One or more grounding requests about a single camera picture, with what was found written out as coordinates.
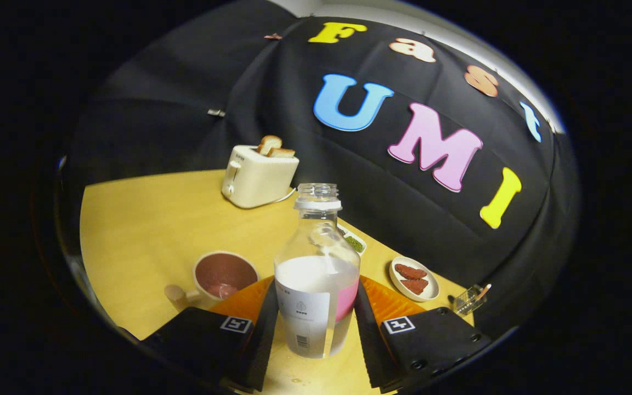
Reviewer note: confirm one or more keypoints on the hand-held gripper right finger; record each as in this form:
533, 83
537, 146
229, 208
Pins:
368, 345

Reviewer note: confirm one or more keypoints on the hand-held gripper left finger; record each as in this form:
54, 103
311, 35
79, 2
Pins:
264, 340

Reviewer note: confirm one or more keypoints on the clear juice bottle white label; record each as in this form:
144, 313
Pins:
316, 285

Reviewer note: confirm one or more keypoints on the red food piece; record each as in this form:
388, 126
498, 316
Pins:
410, 271
415, 286

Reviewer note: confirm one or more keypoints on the small white plate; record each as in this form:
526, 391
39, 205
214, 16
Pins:
432, 289

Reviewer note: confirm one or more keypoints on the white divided dish with grains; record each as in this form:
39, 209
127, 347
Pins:
355, 243

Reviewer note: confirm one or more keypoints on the small clear glass container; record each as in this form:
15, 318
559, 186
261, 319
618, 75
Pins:
469, 299

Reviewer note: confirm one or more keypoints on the cream toaster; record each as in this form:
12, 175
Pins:
258, 178

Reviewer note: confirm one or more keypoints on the wooden table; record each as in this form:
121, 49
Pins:
140, 230

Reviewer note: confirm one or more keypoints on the toasted bread slice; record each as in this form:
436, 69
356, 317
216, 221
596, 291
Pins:
283, 153
269, 144

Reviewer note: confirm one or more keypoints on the small white clip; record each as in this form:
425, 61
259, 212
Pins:
216, 112

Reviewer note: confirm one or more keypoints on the black backdrop cloth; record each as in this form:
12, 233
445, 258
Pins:
272, 93

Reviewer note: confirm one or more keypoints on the small reddish clip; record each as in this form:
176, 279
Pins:
272, 37

